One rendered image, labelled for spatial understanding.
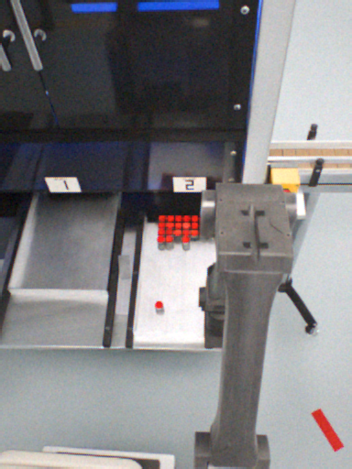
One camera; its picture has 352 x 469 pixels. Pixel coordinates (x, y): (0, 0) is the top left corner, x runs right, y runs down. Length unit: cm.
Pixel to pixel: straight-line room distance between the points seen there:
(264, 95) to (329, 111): 201
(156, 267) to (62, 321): 28
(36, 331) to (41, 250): 24
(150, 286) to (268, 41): 66
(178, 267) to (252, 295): 76
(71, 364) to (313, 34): 269
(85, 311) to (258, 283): 79
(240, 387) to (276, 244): 19
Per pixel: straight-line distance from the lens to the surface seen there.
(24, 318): 125
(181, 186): 122
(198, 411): 200
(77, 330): 120
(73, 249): 131
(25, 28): 88
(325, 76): 324
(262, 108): 103
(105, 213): 135
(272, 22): 91
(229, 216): 49
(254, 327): 51
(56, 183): 127
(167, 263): 124
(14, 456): 70
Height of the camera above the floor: 196
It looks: 57 degrees down
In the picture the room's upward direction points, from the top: 5 degrees counter-clockwise
